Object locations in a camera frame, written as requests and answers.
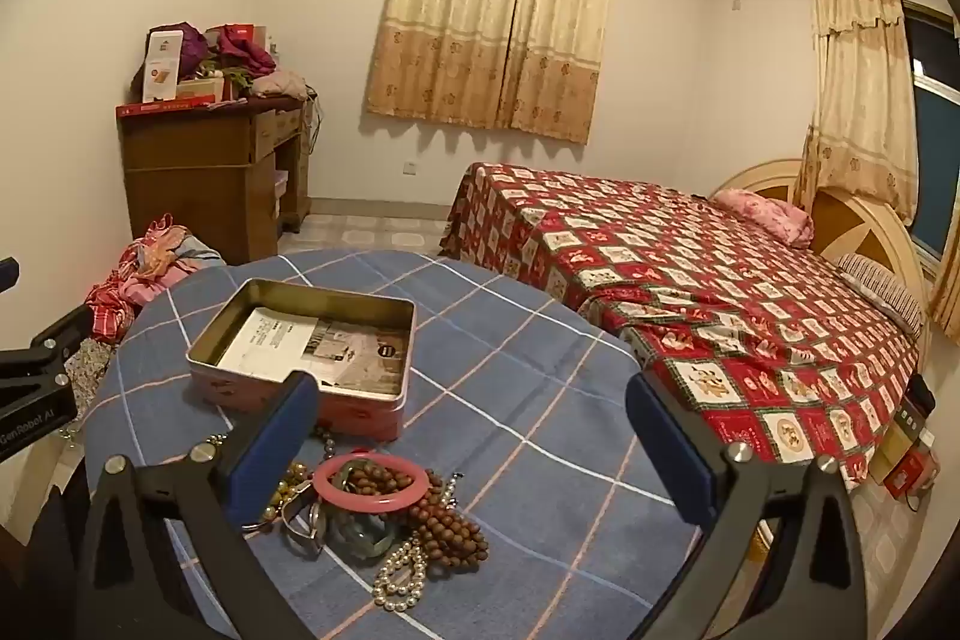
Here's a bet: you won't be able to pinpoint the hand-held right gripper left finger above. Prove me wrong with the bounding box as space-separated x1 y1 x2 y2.
75 371 322 640

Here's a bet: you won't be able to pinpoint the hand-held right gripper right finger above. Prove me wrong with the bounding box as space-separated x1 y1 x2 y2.
624 371 871 640

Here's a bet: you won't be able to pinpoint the gold bead bracelet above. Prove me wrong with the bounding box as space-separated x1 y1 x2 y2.
259 460 312 525

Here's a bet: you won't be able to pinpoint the pink bangle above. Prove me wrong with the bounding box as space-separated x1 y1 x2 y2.
311 456 432 506

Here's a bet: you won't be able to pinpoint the silver wrist watch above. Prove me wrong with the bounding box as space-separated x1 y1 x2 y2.
281 490 331 558

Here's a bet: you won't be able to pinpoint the pink metal tin box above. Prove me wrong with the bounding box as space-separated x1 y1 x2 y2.
186 278 417 442

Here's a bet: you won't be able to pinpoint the green glass bracelet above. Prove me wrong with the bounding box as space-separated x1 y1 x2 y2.
326 505 395 562

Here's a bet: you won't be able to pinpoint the white pearl necklace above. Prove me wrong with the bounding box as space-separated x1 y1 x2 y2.
373 535 432 612

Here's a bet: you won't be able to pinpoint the brown wooden bead bracelet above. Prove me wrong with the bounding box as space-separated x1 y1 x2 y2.
341 460 490 570

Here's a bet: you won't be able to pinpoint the grey patterned mat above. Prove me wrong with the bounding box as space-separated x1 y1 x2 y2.
66 340 115 413

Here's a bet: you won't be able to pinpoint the pile of colourful clothes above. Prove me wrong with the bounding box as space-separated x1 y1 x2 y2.
85 214 226 345

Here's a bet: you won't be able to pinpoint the printed paper leaflet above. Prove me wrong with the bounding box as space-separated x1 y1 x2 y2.
217 308 410 397

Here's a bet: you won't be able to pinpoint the blue checked tablecloth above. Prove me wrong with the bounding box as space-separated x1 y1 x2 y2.
82 248 721 640

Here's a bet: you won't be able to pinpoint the bed with red patterned cover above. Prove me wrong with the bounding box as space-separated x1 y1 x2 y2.
439 162 923 487

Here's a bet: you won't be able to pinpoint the brown wooden desk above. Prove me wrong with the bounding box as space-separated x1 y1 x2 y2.
116 96 312 266

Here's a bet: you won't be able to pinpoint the yellow cardboard box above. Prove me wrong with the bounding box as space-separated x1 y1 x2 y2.
870 396 935 483

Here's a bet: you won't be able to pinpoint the flat red box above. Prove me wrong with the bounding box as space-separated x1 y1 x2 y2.
116 94 220 121

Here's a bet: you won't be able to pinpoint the small red box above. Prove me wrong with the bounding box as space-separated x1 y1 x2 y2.
883 449 940 500

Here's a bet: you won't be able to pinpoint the pink pillow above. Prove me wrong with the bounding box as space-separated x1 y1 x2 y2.
711 188 815 247

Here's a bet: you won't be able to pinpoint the black device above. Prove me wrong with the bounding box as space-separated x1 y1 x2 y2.
904 374 937 420

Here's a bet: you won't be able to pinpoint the white upright box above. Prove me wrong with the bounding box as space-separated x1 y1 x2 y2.
141 31 185 103

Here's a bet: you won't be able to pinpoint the striped pillow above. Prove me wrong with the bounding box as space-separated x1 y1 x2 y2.
836 254 923 335

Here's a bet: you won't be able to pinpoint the light wooden box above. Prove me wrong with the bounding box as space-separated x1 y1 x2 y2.
176 74 226 101

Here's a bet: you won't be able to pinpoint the purple cloth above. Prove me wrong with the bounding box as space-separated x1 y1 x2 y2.
146 21 212 82

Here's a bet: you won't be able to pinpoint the wooden bed headboard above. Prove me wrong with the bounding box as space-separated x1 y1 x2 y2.
709 158 931 333

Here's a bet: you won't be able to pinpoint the beige curtain edge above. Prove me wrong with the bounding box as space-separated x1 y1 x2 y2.
928 220 960 342

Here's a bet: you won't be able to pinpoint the magenta cloth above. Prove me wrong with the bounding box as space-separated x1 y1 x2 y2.
217 26 278 75

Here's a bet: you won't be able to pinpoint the pale pink cloth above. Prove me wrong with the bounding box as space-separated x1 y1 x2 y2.
251 70 308 101

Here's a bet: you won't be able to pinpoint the red and white box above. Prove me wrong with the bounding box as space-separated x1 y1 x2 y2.
206 21 272 56

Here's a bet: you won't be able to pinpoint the window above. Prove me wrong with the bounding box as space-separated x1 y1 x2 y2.
900 0 960 281

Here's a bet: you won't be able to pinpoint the narrow beige curtain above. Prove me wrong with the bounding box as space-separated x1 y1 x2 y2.
795 0 920 229

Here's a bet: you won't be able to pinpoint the wide beige curtain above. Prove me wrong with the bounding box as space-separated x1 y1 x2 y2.
365 0 620 145

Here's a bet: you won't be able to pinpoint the dark cables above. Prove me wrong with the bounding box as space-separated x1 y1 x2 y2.
304 92 328 155

